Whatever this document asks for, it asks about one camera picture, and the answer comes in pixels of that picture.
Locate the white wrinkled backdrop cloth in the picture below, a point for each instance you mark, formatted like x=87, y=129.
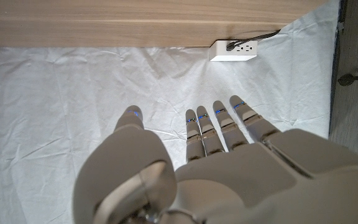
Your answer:
x=73, y=102

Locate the dark grey door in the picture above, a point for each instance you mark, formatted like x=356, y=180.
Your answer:
x=357, y=118

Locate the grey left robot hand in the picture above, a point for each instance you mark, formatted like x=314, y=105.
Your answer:
x=253, y=180

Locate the white power strip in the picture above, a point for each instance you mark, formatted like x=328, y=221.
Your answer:
x=233, y=51

